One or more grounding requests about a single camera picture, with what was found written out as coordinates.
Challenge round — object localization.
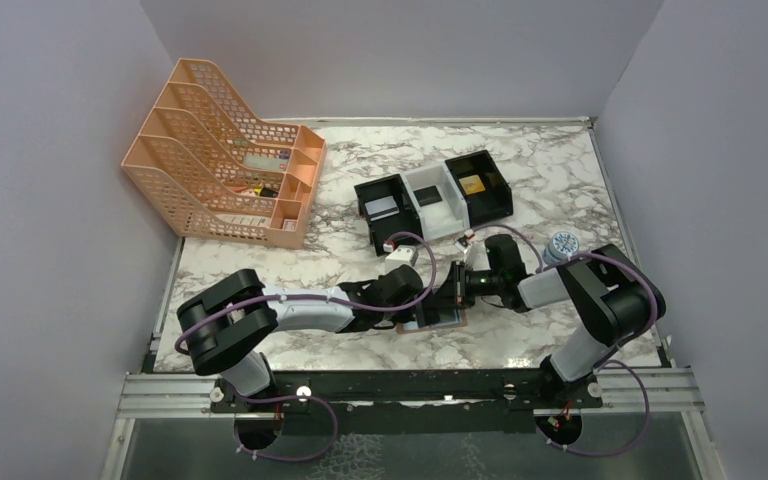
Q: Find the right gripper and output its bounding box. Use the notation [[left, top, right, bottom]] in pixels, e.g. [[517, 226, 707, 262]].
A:
[[425, 259, 503, 309]]

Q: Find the black card in bin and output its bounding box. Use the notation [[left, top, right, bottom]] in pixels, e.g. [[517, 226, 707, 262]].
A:
[[413, 185, 442, 207]]

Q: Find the black bin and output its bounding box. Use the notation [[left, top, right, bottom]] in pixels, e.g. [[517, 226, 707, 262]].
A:
[[445, 150, 514, 227], [354, 174, 422, 256]]

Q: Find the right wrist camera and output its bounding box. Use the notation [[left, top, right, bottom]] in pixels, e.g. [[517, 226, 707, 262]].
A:
[[455, 229, 479, 266]]

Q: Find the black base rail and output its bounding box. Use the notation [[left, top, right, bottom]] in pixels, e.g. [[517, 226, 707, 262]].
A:
[[118, 367, 703, 439]]

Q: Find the gold card in bin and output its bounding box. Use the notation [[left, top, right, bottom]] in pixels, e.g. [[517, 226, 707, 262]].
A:
[[458, 175, 486, 196]]

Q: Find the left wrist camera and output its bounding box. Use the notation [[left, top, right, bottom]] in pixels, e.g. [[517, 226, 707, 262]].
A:
[[382, 242, 418, 273]]

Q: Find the silver card in bin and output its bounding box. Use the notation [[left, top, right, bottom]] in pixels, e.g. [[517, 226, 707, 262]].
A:
[[364, 196, 400, 221]]

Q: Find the tan leather card holder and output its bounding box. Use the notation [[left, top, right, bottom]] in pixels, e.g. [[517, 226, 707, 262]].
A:
[[396, 309, 467, 334]]

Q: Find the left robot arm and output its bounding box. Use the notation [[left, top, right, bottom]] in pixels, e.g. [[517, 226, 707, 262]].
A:
[[174, 265, 430, 411]]

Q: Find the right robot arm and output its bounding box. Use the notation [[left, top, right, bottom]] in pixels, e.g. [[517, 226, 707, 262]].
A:
[[417, 234, 666, 407]]

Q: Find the orange plastic file organizer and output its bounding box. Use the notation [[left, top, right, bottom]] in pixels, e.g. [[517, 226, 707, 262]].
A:
[[121, 58, 327, 249]]

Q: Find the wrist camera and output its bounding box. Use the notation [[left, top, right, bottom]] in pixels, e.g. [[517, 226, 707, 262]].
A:
[[382, 242, 418, 273], [455, 229, 479, 266]]

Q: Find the small blue white jar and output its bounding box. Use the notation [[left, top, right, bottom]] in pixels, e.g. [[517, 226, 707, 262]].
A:
[[542, 231, 580, 266]]

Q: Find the white middle bin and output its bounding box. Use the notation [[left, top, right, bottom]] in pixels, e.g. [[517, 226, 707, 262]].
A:
[[399, 163, 469, 241]]

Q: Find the right black bin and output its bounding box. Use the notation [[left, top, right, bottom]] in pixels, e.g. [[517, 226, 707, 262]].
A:
[[445, 150, 514, 227]]

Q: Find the left black bin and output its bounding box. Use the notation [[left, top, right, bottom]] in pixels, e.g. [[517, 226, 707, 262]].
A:
[[354, 174, 422, 256]]

